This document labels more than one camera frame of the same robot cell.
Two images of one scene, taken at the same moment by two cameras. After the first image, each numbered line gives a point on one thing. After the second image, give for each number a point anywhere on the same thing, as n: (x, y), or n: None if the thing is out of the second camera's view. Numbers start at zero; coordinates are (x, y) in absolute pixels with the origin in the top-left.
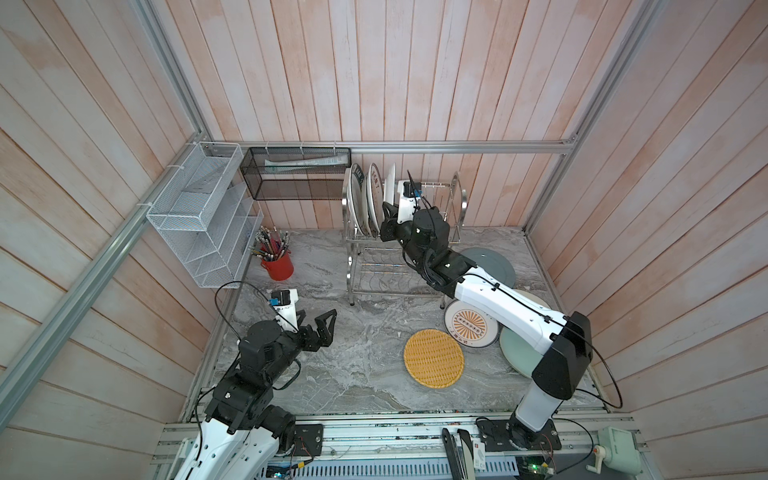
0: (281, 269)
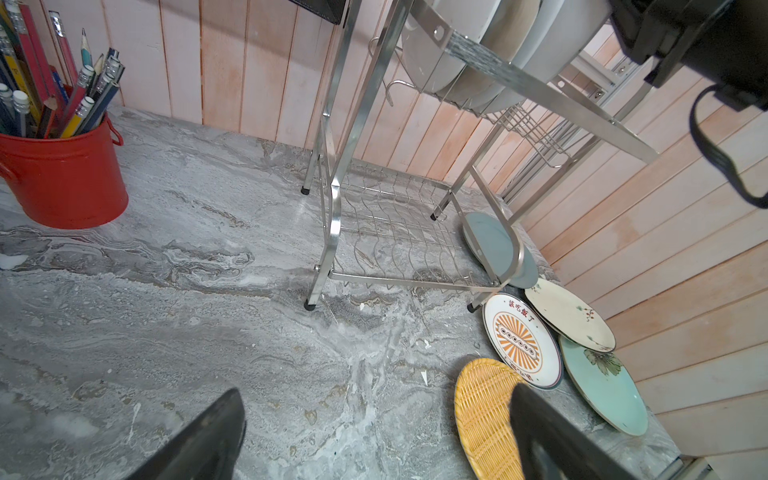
0: (66, 183)
